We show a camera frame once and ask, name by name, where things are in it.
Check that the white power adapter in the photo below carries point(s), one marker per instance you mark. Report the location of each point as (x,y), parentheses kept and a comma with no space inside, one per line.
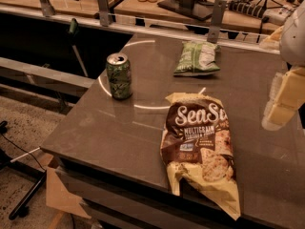
(278,16)

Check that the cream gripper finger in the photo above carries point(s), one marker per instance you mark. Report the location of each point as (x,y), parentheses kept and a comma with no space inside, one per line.
(266,123)
(290,98)

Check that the metal bracket left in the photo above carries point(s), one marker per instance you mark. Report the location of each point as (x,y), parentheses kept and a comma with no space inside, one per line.
(47,8)

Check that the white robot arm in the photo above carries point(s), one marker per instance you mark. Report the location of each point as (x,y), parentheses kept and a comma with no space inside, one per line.
(292,39)

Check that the metal bracket right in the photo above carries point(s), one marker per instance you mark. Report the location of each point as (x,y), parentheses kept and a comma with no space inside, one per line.
(219,7)

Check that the black stand leg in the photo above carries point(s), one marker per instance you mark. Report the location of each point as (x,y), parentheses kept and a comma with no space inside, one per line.
(22,208)

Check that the green jalapeno chip bag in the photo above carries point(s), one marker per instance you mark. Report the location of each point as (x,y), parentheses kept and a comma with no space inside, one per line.
(197,58)

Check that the metal bracket middle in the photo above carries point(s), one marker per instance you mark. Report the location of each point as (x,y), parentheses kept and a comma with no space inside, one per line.
(104,13)

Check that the black monitor stand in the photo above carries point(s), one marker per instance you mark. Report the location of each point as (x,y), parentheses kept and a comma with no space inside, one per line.
(189,8)

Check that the green soda can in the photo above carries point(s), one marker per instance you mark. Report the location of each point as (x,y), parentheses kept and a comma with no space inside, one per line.
(119,74)

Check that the black power strip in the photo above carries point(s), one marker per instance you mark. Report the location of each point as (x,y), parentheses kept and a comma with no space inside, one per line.
(247,8)

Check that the metal bracket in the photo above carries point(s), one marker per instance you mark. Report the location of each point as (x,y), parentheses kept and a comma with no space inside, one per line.
(47,8)
(219,7)
(104,13)

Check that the brown multigrain chip bag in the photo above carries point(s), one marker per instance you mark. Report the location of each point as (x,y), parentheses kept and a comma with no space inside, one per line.
(196,146)

